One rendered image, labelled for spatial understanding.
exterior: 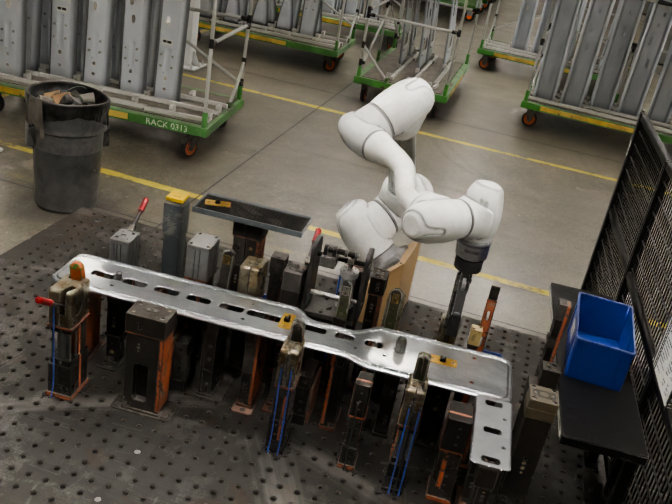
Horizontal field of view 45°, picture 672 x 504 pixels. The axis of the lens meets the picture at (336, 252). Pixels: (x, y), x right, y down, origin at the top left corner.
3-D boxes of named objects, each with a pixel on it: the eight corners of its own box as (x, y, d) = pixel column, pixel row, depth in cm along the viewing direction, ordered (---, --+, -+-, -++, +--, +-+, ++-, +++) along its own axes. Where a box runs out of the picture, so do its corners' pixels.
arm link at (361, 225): (354, 265, 312) (322, 219, 309) (390, 238, 315) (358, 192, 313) (366, 265, 296) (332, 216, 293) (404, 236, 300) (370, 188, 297)
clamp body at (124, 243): (99, 335, 267) (102, 238, 251) (114, 319, 277) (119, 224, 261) (126, 342, 265) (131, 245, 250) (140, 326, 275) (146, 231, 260)
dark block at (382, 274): (347, 388, 263) (370, 275, 245) (351, 376, 269) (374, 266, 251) (362, 392, 262) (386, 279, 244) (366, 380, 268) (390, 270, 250)
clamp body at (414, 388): (372, 493, 221) (397, 390, 206) (379, 465, 232) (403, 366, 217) (405, 502, 220) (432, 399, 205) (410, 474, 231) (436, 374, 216)
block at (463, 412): (419, 499, 221) (442, 418, 209) (424, 473, 231) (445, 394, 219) (454, 509, 220) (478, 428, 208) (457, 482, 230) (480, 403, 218)
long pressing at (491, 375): (42, 284, 234) (42, 280, 234) (80, 253, 255) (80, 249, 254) (511, 406, 218) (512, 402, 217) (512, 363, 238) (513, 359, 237)
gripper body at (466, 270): (457, 246, 220) (450, 276, 224) (455, 258, 212) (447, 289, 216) (484, 252, 219) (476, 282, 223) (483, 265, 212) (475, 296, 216)
